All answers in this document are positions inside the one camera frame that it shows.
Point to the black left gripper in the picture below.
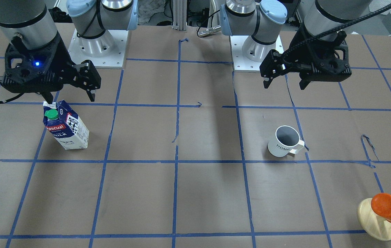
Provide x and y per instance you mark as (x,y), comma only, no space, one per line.
(293,44)

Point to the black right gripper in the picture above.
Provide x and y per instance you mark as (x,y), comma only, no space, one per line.
(63,56)

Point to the white mug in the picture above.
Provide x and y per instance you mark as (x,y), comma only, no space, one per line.
(285,140)

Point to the blue milk carton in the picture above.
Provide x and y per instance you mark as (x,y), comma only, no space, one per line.
(65,125)

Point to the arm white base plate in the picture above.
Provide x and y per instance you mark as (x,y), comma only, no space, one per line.
(247,54)
(105,52)

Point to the aluminium frame post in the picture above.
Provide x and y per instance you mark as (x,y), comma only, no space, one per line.
(180,14)

